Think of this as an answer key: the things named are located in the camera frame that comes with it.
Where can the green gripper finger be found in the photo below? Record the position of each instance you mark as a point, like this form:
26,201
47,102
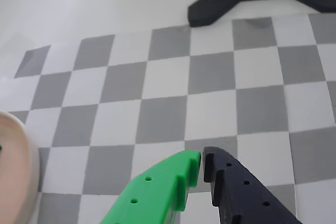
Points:
155,195

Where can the beige round bowl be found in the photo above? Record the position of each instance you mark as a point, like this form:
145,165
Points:
15,169

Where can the grey white checkerboard mat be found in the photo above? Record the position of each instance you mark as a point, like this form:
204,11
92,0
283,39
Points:
210,103

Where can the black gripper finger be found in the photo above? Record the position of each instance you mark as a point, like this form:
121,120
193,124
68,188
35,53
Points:
241,197

